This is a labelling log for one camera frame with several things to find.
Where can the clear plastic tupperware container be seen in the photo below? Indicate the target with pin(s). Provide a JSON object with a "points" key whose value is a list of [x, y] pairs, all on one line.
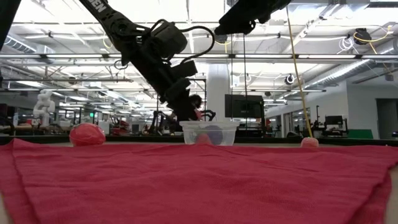
{"points": [[231, 133]]}

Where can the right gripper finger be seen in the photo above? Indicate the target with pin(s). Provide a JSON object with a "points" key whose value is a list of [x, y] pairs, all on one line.
{"points": [[236, 23]]}

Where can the long ceiling light bar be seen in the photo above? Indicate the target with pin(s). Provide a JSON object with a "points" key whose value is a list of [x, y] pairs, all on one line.
{"points": [[280, 56]]}

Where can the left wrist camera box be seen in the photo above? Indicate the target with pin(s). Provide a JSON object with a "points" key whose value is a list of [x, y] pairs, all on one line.
{"points": [[169, 39]]}

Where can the small pink toy ball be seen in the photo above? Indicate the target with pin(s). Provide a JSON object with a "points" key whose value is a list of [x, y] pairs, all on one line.
{"points": [[202, 140], [309, 142]]}

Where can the large pink ball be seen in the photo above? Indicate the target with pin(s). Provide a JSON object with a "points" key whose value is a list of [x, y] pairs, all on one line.
{"points": [[87, 135]]}

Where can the red cloth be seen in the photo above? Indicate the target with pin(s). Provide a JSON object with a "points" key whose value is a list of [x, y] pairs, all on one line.
{"points": [[199, 186]]}

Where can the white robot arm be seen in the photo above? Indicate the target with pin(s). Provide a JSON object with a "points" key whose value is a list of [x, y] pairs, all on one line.
{"points": [[43, 107]]}

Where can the dark purple toy fruit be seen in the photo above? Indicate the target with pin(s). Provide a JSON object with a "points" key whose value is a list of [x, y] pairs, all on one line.
{"points": [[216, 133]]}

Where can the person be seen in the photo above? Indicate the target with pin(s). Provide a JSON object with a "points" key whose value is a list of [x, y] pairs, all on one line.
{"points": [[196, 101]]}

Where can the black workstation equipment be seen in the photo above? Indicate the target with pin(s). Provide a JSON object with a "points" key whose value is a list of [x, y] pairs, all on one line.
{"points": [[334, 121]]}

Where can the black monitor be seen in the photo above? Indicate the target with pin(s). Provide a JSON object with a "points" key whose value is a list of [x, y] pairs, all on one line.
{"points": [[244, 107]]}

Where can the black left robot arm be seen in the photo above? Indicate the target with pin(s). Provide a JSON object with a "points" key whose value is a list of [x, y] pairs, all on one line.
{"points": [[109, 18]]}

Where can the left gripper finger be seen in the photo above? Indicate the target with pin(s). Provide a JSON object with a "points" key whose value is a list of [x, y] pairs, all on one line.
{"points": [[183, 102], [187, 70]]}

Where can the green panel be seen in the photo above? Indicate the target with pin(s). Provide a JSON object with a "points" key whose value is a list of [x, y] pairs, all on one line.
{"points": [[360, 134]]}

